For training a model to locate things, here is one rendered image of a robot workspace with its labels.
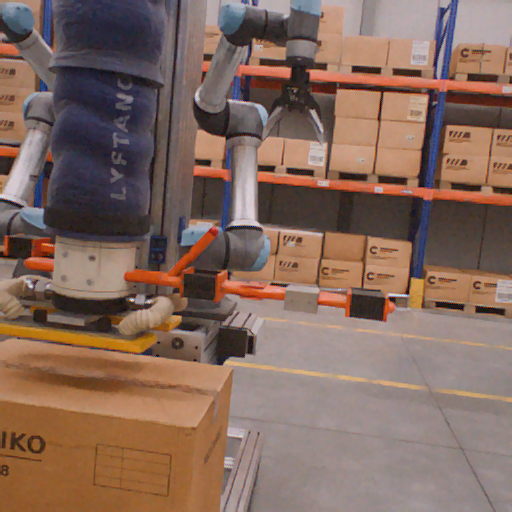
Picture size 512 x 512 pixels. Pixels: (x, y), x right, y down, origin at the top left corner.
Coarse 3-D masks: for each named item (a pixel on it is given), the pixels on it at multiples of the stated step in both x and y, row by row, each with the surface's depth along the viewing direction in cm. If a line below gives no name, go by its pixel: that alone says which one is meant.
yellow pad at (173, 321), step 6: (36, 306) 143; (30, 312) 143; (48, 312) 142; (114, 318) 140; (120, 318) 140; (168, 318) 143; (174, 318) 144; (180, 318) 147; (114, 324) 140; (162, 324) 138; (168, 324) 138; (174, 324) 142; (156, 330) 139; (162, 330) 139; (168, 330) 138
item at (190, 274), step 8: (184, 272) 128; (192, 272) 134; (200, 272) 135; (208, 272) 135; (216, 272) 135; (224, 272) 132; (184, 280) 127; (192, 280) 127; (200, 280) 126; (208, 280) 126; (216, 280) 127; (224, 280) 132; (184, 288) 128; (192, 288) 128; (200, 288) 127; (208, 288) 127; (216, 288) 127; (184, 296) 127; (192, 296) 127; (200, 296) 127; (208, 296) 126; (216, 296) 127
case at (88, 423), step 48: (0, 384) 126; (48, 384) 129; (96, 384) 132; (144, 384) 134; (192, 384) 137; (0, 432) 120; (48, 432) 118; (96, 432) 117; (144, 432) 116; (192, 432) 114; (0, 480) 121; (48, 480) 119; (96, 480) 118; (144, 480) 117; (192, 480) 116
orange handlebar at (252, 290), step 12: (48, 252) 163; (24, 264) 135; (36, 264) 133; (48, 264) 133; (132, 276) 130; (144, 276) 130; (156, 276) 130; (168, 276) 130; (180, 276) 133; (228, 288) 128; (240, 288) 127; (252, 288) 127; (264, 288) 127; (276, 288) 130; (324, 300) 125; (336, 300) 125
